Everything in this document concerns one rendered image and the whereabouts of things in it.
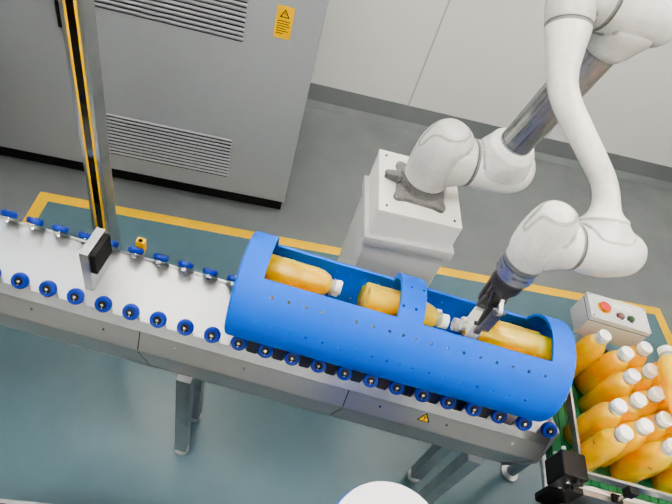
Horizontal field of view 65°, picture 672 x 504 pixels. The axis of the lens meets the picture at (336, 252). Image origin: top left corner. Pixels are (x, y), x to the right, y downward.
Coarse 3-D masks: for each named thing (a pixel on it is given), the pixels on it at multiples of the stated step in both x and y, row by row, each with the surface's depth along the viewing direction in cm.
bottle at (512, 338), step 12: (504, 324) 138; (480, 336) 136; (492, 336) 135; (504, 336) 135; (516, 336) 135; (528, 336) 136; (540, 336) 137; (516, 348) 135; (528, 348) 135; (540, 348) 135
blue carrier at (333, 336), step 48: (240, 288) 126; (288, 288) 127; (240, 336) 134; (288, 336) 130; (336, 336) 128; (384, 336) 128; (432, 336) 129; (432, 384) 134; (480, 384) 131; (528, 384) 131
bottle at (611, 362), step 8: (608, 352) 158; (616, 352) 156; (600, 360) 158; (608, 360) 156; (616, 360) 154; (624, 360) 153; (592, 368) 161; (600, 368) 158; (608, 368) 156; (616, 368) 154; (624, 368) 154; (584, 376) 164; (592, 376) 161; (600, 376) 159; (576, 384) 167; (584, 384) 164; (592, 384) 162; (584, 392) 165
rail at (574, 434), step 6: (570, 390) 156; (570, 396) 155; (570, 402) 154; (570, 408) 153; (570, 414) 153; (570, 420) 152; (576, 420) 150; (570, 426) 151; (576, 426) 149; (570, 432) 150; (576, 432) 147; (576, 438) 146; (576, 444) 146; (576, 450) 145
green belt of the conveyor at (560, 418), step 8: (576, 392) 167; (576, 400) 164; (560, 408) 161; (576, 408) 163; (552, 416) 159; (560, 416) 159; (576, 416) 161; (560, 424) 157; (560, 432) 156; (560, 440) 154; (560, 448) 152; (568, 448) 153; (600, 472) 150; (608, 472) 151; (592, 480) 148; (648, 480) 152; (600, 488) 147; (608, 488) 147; (616, 488) 148; (640, 496) 148; (648, 496) 149
